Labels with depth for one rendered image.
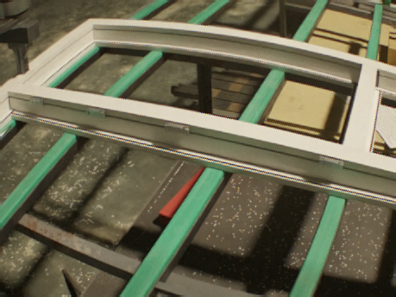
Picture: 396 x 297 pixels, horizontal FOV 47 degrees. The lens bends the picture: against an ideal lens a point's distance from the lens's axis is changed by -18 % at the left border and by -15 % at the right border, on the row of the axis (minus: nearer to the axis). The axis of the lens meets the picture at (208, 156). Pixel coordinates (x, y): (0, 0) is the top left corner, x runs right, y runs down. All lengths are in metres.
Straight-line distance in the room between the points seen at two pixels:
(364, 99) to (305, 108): 0.53
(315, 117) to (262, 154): 0.63
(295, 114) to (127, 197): 0.96
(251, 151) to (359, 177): 0.21
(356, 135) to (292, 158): 0.14
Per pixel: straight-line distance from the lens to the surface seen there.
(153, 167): 2.41
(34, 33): 1.25
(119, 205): 2.24
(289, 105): 1.61
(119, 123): 1.06
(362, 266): 1.19
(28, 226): 0.99
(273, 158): 0.95
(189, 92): 2.28
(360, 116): 1.04
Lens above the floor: 1.48
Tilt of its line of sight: 37 degrees down
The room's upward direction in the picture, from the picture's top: 2 degrees counter-clockwise
